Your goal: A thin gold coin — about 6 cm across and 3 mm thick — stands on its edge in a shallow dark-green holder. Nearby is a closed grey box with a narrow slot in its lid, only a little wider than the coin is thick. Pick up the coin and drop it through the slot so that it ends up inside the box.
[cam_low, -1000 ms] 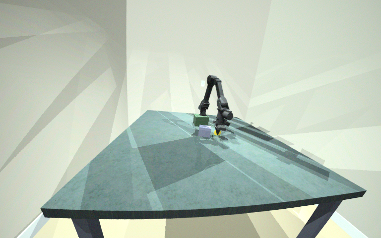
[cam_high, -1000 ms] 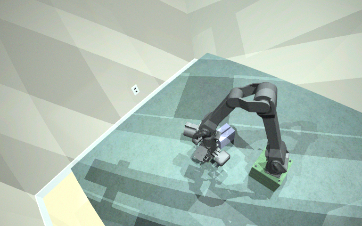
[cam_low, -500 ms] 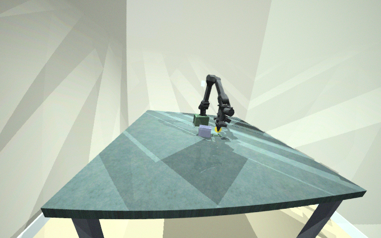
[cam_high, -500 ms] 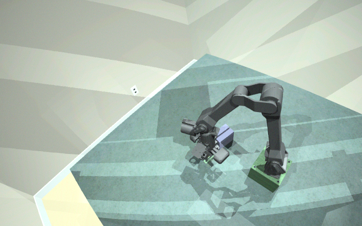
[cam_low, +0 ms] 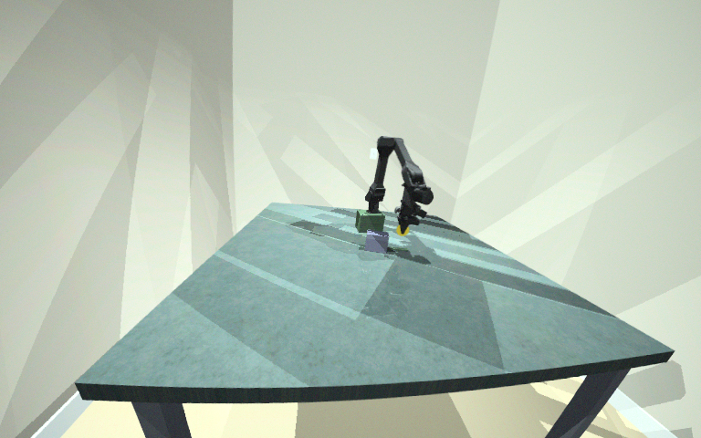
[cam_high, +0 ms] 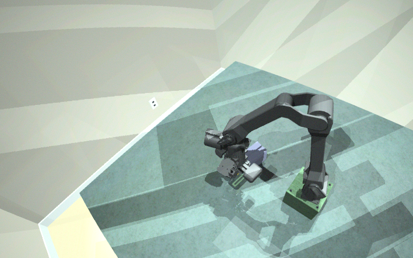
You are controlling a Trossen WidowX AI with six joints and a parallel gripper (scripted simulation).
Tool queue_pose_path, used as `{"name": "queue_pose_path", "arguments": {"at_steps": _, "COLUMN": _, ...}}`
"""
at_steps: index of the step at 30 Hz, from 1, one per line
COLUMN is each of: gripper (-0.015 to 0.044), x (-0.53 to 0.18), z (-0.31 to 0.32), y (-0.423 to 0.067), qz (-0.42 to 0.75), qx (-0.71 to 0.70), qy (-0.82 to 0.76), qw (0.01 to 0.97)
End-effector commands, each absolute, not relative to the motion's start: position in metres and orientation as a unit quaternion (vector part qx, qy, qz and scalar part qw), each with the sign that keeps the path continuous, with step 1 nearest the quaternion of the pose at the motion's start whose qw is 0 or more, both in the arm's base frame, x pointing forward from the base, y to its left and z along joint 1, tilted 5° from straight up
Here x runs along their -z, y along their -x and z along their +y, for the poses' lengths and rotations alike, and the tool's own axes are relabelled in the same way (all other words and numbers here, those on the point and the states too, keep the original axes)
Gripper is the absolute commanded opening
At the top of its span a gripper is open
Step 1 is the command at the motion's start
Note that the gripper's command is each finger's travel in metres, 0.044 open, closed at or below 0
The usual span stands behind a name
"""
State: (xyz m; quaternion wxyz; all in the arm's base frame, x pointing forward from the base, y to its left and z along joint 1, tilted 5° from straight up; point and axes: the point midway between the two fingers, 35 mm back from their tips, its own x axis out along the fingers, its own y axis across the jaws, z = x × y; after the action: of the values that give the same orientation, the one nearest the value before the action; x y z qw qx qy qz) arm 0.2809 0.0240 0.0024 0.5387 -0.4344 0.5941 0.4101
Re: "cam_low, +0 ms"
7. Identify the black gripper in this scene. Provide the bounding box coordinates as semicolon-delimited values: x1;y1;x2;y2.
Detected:
394;199;419;235

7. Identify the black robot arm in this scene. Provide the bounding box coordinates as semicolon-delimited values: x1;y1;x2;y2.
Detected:
365;136;434;219

